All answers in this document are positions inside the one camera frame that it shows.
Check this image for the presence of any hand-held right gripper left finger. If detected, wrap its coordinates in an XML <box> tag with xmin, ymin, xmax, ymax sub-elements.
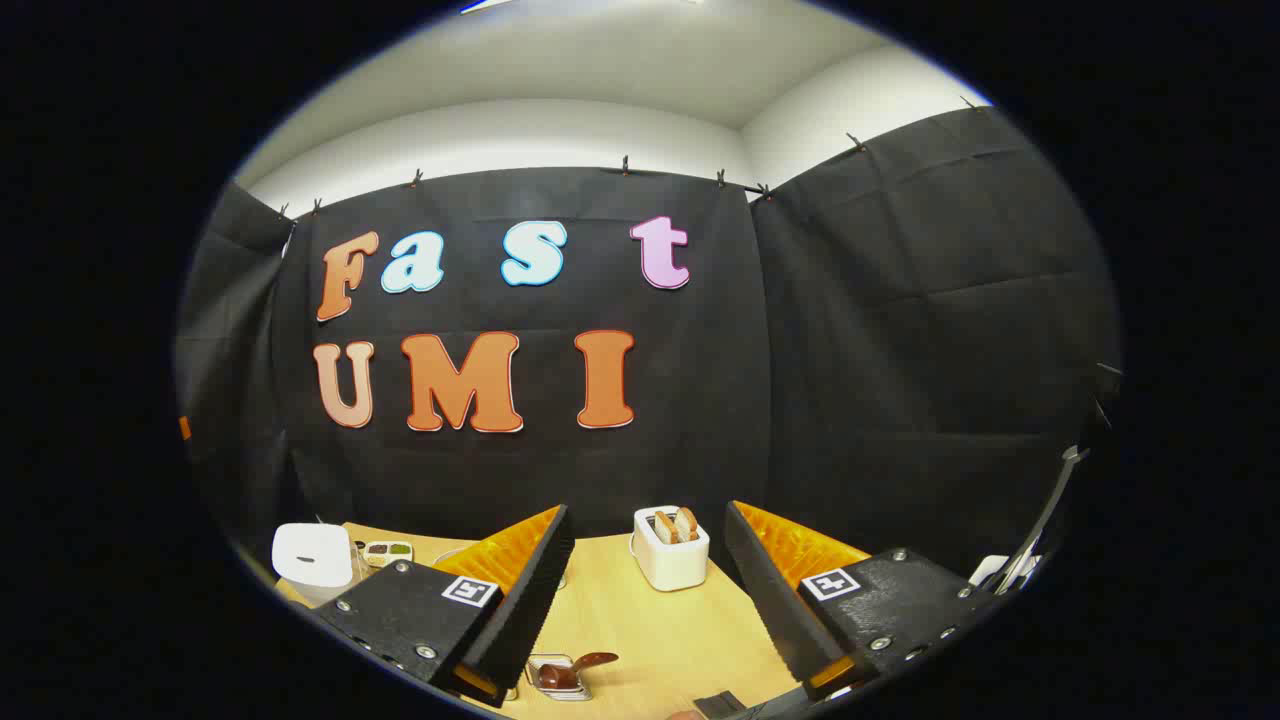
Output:
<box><xmin>312</xmin><ymin>504</ymin><xmax>577</xmax><ymax>708</ymax></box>

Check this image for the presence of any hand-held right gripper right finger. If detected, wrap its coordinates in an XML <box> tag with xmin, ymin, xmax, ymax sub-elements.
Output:
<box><xmin>724</xmin><ymin>500</ymin><xmax>1003</xmax><ymax>703</ymax></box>

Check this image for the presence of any brown wooden spoon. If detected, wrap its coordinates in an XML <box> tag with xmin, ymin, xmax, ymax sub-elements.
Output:
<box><xmin>538</xmin><ymin>652</ymin><xmax>619</xmax><ymax>691</ymax></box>

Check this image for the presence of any metal wire chopstick holder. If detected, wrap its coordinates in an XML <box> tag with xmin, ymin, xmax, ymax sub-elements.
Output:
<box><xmin>525</xmin><ymin>653</ymin><xmax>593</xmax><ymax>702</ymax></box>

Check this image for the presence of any white rice cooker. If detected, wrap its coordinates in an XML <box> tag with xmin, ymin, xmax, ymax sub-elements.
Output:
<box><xmin>272</xmin><ymin>522</ymin><xmax>357</xmax><ymax>607</ymax></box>

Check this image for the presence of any white toaster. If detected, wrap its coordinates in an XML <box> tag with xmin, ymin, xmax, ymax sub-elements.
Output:
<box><xmin>632</xmin><ymin>505</ymin><xmax>711</xmax><ymax>592</ymax></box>

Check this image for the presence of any black backdrop cloth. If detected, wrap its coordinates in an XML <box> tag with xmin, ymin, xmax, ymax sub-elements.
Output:
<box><xmin>175</xmin><ymin>105</ymin><xmax>1123</xmax><ymax>581</ymax></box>

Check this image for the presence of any white object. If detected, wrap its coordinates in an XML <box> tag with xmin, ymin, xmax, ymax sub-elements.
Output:
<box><xmin>968</xmin><ymin>553</ymin><xmax>1041</xmax><ymax>593</ymax></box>

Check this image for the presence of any grey metal stand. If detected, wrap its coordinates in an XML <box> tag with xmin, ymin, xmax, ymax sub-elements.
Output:
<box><xmin>995</xmin><ymin>445</ymin><xmax>1091</xmax><ymax>596</ymax></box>

